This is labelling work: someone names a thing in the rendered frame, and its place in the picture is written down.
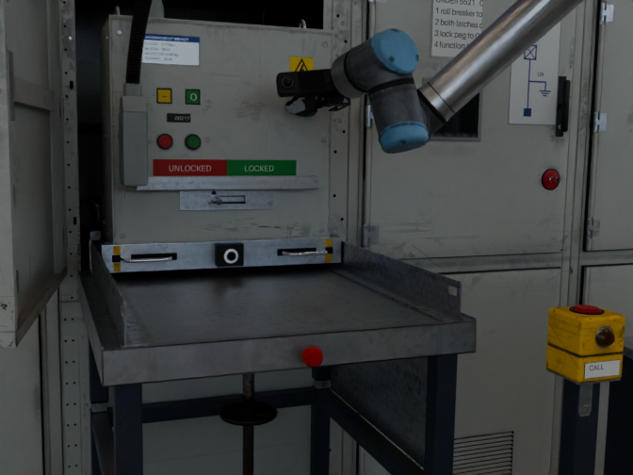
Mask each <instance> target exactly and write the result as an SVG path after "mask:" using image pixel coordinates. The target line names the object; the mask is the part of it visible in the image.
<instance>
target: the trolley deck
mask: <svg viewBox="0 0 633 475"><path fill-rule="evenodd" d="M111 275H112V277H113V279H114V280H115V282H116V284H117V286H118V288H119V289H120V291H121V293H122V296H123V297H124V299H125V300H126V302H127V304H128V306H129V308H130V310H131V312H132V313H133V315H134V317H135V319H136V321H137V323H138V325H139V327H140V329H141V331H142V333H143V334H144V335H145V337H146V339H147V341H148V343H149V346H143V347H131V348H121V346H120V344H119V341H118V339H117V337H116V335H115V332H114V330H113V327H112V325H111V322H110V320H109V317H108V315H107V313H106V309H105V307H104V304H103V302H102V299H101V297H100V294H99V292H98V289H97V287H96V285H95V283H94V281H93V278H92V276H91V273H90V271H89V270H83V271H79V270H77V290H78V298H79V302H80V305H81V309H82V312H83V316H84V320H85V323H86V327H87V330H88V334H89V341H90V344H91V347H92V351H93V355H94V358H95V362H96V366H97V369H98V372H99V376H100V380H101V384H102V387H109V386H118V385H137V384H148V383H158V382H167V381H178V380H188V379H198V378H208V377H219V376H228V375H238V374H248V373H258V372H269V371H278V370H289V369H308V368H309V367H307V366H306V365H305V364H304V363H303V362H302V359H301V354H302V352H303V350H304V349H305V348H306V347H308V346H316V347H318V348H319V349H321V350H322V352H323V361H322V363H321V364H320V365H319V366H318V367H328V366H338V365H348V364H358V363H368V362H379V361H388V360H398V359H409V358H418V357H429V356H439V355H449V354H459V353H469V352H476V331H477V319H476V318H474V317H471V316H469V315H466V314H464V313H463V312H461V319H463V321H460V322H448V323H442V322H440V321H437V320H435V319H432V318H430V317H428V316H425V315H423V314H421V313H419V312H417V311H415V310H413V309H411V308H409V307H407V306H405V305H402V304H400V303H397V302H395V301H393V300H390V299H388V298H386V297H384V296H382V295H381V294H378V293H376V292H374V291H372V290H370V289H368V288H365V287H362V286H360V285H358V284H355V283H353V282H351V281H350V280H348V279H346V278H343V277H341V276H339V275H337V274H335V273H333V272H330V271H328V270H325V269H323V268H321V267H319V266H317V265H315V264H302V265H282V266H261V267H240V268H219V269H198V270H158V271H137V272H116V273H111ZM318 367H316V368H318Z"/></svg>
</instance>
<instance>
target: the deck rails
mask: <svg viewBox="0 0 633 475"><path fill-rule="evenodd" d="M91 265H92V269H89V271H90V273H91V276H92V278H93V281H94V283H95V285H96V287H97V289H98V292H99V294H100V297H101V299H102V302H103V304H104V307H105V311H106V313H107V315H108V317H109V320H110V322H111V325H112V327H113V330H114V332H115V335H116V337H117V339H118V341H119V344H120V346H121V348H131V347H143V346H149V343H148V341H147V339H146V337H145V335H144V334H143V333H142V331H141V329H140V327H139V325H138V323H137V321H136V319H135V317H134V315H133V313H132V312H131V310H130V308H129V306H128V304H127V302H126V300H125V299H124V297H123V296H122V293H121V291H120V289H119V288H118V286H117V284H116V282H115V280H114V279H113V277H112V275H111V273H110V271H109V269H108V268H107V266H106V263H105V261H104V259H103V258H102V257H101V255H100V253H99V251H98V249H97V248H96V246H95V244H94V242H93V240H92V241H91ZM315 265H317V266H319V267H321V268H323V269H325V270H328V271H330V272H333V273H335V274H337V275H339V276H341V277H343V278H346V279H348V280H350V281H351V282H353V283H355V284H358V285H360V286H362V287H365V288H368V289H370V290H372V291H374V292H376V293H378V294H381V295H382V296H384V297H386V298H388V299H390V300H393V301H395V302H397V303H400V304H402V305H405V306H407V307H409V308H411V309H413V310H415V311H417V312H419V313H421V314H423V315H425V316H428V317H430V318H432V319H435V320H437V321H440V322H442V323H448V322H460V321H463V319H461V307H462V283H463V282H461V281H458V280H455V279H452V278H449V277H446V276H444V275H442V274H439V273H436V272H433V271H430V270H425V269H422V268H419V267H417V266H414V265H411V264H408V263H406V262H403V261H400V260H397V259H395V258H392V257H389V256H386V255H383V254H378V253H375V252H372V251H370V250H368V249H365V248H362V247H359V246H356V245H353V244H350V243H347V242H345V241H342V240H341V263H323V264H315ZM450 287H456V288H457V296H456V295H453V294H451V293H449V289H450Z"/></svg>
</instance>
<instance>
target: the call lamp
mask: <svg viewBox="0 0 633 475"><path fill-rule="evenodd" d="M614 340H615V336H614V332H613V330H612V329H611V328H610V327H609V326H602V327H600V328H599V329H598V330H597V332H596V334H595V337H594V341H595V344H596V346H597V347H599V348H600V349H606V348H608V347H609V346H610V345H611V344H613V342H614Z"/></svg>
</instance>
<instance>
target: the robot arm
mask: <svg viewBox="0 0 633 475"><path fill-rule="evenodd" d="M583 1H584V0H518V1H516V2H515V3H514V4H513V5H512V6H511V7H510V8H509V9H507V10H506V11H505V12H504V13H503V14H502V15H501V16H500V17H499V18H497V19H496V20H495V21H494V22H493V23H492V24H491V25H490V26H488V27H487V28H486V29H485V30H484V31H483V32H482V33H481V34H480V35H478V36H477V37H476V38H475V39H474V40H473V41H472V42H471V43H469V44H468V45H467V46H466V47H465V48H464V49H463V50H462V51H461V52H460V53H459V54H458V55H457V56H455V57H454V58H453V59H452V60H450V61H449V63H448V64H447V65H446V66H445V67H444V68H443V69H441V70H440V71H439V72H438V73H437V74H436V75H435V76H434V77H432V78H431V79H430V80H429V81H428V82H427V83H426V84H425V85H424V86H422V87H420V88H418V89H416V87H415V83H414V77H413V74H412V72H414V70H415V69H416V67H417V65H418V62H419V54H418V50H417V47H416V45H415V43H414V41H413V39H412V38H411V37H410V36H409V35H408V34H406V33H405V32H404V31H402V30H399V29H396V28H389V29H386V30H384V31H382V32H379V33H377V34H375V35H374V36H373V37H372V38H370V39H369V40H367V41H365V42H363V43H361V44H359V45H358V46H356V47H352V48H351V50H349V51H347V52H346V53H345V54H343V55H341V56H340V57H338V58H337V59H336V60H335V61H334V62H333V65H332V68H331V69H322V70H310V71H297V72H285V73H278V74H277V77H276V85H277V93H278V95H279V96H280V97H287V98H286V100H285V103H284V107H285V109H284V110H285V111H287V112H288V113H290V114H293V115H296V116H301V117H312V116H314V115H315V114H316V112H317V109H318V108H322V107H324V106H326V107H330V106H334V107H333V108H331V109H329V111H338V110H340V109H343V108H345V107H347V106H350V105H351V102H350V98H351V99H356V98H359V97H361V96H363V95H365V94H367V93H368V98H369V102H370V105H371V109H372V113H373V117H374V121H375V124H376V127H377V131H378V135H379V143H380V145H381V148H382V150H383V151H384V152H386V153H387V154H396V153H402V152H407V151H411V150H413V149H416V148H419V147H422V146H424V145H425V144H427V143H428V142H429V141H430V139H431V138H432V136H433V134H434V133H435V132H436V131H437V130H438V129H439V128H441V127H442V126H443V125H444V124H445V123H446V122H448V120H449V118H450V117H452V116H453V115H454V114H455V113H456V112H457V111H458V110H460V109H461V108H462V107H463V106H464V105H465V104H467V103H468V102H469V101H470V100H471V99H472V98H473V97H474V96H476V95H477V94H478V93H479V92H480V91H481V90H483V89H484V88H485V87H486V86H487V85H488V84H489V83H491V82H492V81H493V80H494V79H495V78H496V77H497V76H499V75H500V74H501V73H502V72H503V71H504V70H506V69H507V68H508V67H509V66H510V65H511V64H512V63H513V62H514V61H515V60H516V59H518V58H519V57H520V56H522V55H523V54H524V53H525V52H526V50H527V49H529V48H530V47H531V46H532V45H533V44H534V43H535V42H537V41H538V40H539V39H540V38H541V37H542V36H544V35H545V34H546V33H547V32H548V31H549V30H550V29H551V28H553V27H554V26H555V25H556V24H557V23H558V22H560V21H561V20H562V19H563V18H564V17H565V16H566V15H568V14H569V13H570V12H571V11H572V10H573V9H574V8H576V7H577V6H578V5H579V4H580V3H581V2H583ZM301 97H304V99H299V98H301ZM344 98H346V100H348V102H347V103H343V102H344ZM298 99H299V100H298ZM295 101H298V102H297V103H296V104H293V103H294V102H295ZM339 106H341V107H340V108H337V107H339Z"/></svg>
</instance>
